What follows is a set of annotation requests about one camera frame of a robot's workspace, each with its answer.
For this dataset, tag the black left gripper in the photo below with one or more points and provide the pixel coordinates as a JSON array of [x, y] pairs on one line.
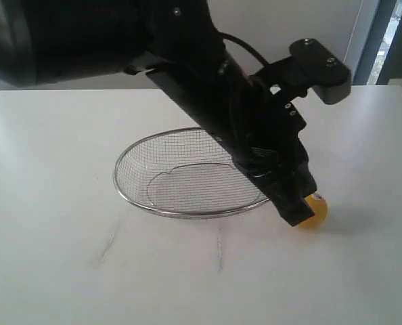
[[261, 138]]

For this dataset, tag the yellow lemon with sticker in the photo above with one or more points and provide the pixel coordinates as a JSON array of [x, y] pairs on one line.
[[319, 206]]

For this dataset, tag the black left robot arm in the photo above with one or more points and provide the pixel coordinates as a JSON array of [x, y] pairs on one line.
[[177, 46]]

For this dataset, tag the oval wire mesh basket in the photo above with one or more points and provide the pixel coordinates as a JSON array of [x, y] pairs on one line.
[[183, 174]]

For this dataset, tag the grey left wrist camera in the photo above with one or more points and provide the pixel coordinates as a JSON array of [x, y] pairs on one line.
[[327, 75]]

